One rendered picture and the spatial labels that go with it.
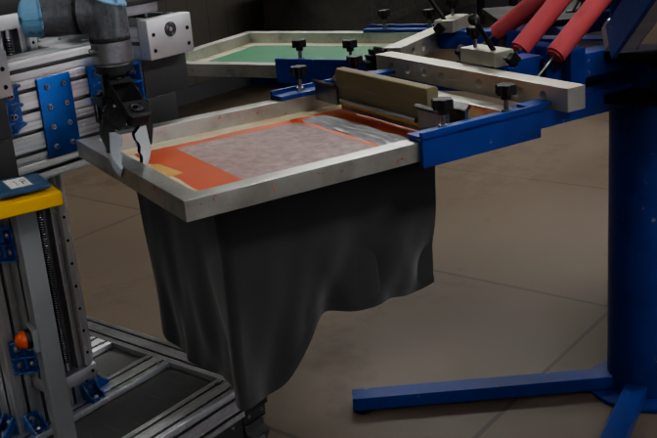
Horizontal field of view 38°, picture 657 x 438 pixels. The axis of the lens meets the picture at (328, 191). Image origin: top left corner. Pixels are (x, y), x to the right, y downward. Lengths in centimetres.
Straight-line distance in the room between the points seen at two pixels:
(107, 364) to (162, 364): 19
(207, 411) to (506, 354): 107
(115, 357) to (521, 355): 125
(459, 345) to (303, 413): 61
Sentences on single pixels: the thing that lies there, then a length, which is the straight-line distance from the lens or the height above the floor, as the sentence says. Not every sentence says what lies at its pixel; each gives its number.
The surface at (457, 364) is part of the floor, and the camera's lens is 312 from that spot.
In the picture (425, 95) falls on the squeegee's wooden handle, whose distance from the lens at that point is 198.
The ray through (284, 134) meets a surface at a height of 95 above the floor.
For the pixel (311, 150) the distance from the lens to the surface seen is 198.
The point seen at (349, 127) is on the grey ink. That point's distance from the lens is 210.
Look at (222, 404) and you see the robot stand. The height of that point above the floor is 21.
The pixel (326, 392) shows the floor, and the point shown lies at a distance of 300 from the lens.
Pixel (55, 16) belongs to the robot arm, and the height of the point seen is 128.
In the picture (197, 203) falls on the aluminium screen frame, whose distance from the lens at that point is 163.
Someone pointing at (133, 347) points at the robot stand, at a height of 23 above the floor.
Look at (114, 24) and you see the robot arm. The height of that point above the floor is 126.
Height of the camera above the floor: 147
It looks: 18 degrees down
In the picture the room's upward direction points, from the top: 5 degrees counter-clockwise
